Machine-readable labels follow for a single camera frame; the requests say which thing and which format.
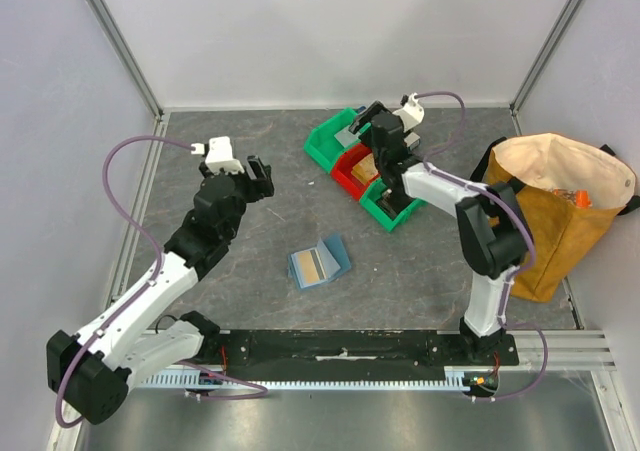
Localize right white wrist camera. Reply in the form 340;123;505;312
392;93;424;132

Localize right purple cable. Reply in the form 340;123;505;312
417;89;551;405

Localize gold credit card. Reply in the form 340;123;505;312
294;248;326;287

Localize black items in bin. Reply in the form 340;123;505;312
376;188;412;220

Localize yellow tote bag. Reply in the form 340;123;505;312
470;133;639;303

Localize orange item in bag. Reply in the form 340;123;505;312
574;190;592;209

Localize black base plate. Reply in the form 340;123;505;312
193;330;519;381

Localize blue white box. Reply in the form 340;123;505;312
358;109;420;150

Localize blue card holder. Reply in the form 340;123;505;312
287;233;352;290

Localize white cable duct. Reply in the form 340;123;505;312
138;367;470;392

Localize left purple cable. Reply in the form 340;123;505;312
53;135;269;430

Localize green bin near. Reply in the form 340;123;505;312
360;178;425;232

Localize red bin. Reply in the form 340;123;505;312
330;143;380;201

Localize green bin far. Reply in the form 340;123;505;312
303;107;363;174

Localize purple cable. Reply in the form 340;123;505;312
417;89;551;405
53;135;269;430

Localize brown cards in bin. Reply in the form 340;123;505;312
351;153;379;185

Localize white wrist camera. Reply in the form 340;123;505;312
392;93;424;132
191;136;245;177

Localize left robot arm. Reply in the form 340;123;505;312
46;156;274;425

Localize grey card in bin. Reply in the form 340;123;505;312
334;127;359;149

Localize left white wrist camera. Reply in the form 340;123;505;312
191;136;245;177

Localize green bin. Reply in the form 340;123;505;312
303;107;363;174
360;178;425;232

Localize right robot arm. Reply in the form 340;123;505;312
348;101;535;365

